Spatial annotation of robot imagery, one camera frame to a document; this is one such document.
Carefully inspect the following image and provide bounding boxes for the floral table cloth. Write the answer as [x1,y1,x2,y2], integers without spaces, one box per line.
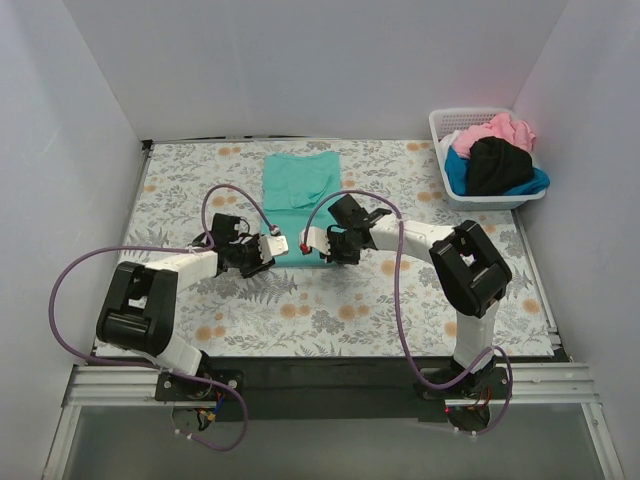
[89,138,557,358]

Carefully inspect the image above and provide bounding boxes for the teal t shirt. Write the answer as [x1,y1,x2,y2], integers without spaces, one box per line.
[263,151,342,268]

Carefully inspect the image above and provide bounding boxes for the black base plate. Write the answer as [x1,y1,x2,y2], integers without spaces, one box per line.
[154,357,508,422]

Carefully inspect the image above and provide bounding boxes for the aluminium frame rail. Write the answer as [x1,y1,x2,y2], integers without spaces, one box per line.
[42,362,624,479]

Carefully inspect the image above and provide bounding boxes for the black t shirt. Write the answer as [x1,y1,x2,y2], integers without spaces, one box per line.
[467,137,534,196]

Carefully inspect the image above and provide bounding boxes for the white plastic laundry basket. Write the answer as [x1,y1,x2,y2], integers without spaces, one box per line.
[429,107,550,211]

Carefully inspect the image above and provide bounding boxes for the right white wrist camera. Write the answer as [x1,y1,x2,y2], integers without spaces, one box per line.
[298,226,330,256]

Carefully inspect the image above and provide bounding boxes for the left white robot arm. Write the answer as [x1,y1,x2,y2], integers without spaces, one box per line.
[96,214,288,377]

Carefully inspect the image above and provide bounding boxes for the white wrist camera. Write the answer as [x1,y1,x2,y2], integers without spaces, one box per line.
[259,234,289,263]
[298,226,330,256]

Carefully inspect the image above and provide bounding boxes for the pink t shirt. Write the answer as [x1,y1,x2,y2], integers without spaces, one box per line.
[452,112,536,158]

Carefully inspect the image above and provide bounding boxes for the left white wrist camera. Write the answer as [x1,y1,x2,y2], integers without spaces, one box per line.
[259,234,289,263]

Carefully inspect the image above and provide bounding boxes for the blue t shirt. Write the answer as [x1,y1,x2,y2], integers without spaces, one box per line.
[445,147,550,196]

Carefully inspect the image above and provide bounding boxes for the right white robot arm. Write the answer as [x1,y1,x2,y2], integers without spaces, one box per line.
[299,190,514,399]

